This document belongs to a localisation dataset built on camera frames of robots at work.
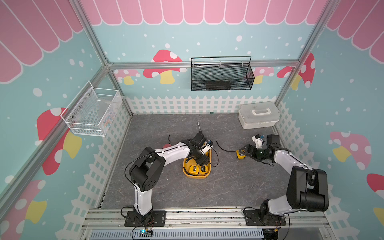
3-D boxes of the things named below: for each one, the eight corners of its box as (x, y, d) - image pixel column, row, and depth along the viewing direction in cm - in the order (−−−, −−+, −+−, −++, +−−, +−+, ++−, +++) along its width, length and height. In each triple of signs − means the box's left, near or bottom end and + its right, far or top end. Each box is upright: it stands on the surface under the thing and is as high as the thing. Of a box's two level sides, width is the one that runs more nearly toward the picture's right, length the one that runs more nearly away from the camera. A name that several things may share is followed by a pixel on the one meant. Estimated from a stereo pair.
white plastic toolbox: (240, 130, 113) (245, 118, 103) (236, 111, 126) (239, 99, 115) (276, 130, 113) (284, 118, 103) (268, 111, 126) (274, 99, 115)
